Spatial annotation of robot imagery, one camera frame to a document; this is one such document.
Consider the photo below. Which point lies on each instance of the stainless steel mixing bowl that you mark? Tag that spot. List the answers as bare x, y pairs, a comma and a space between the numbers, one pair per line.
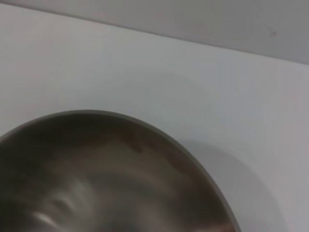
101, 174

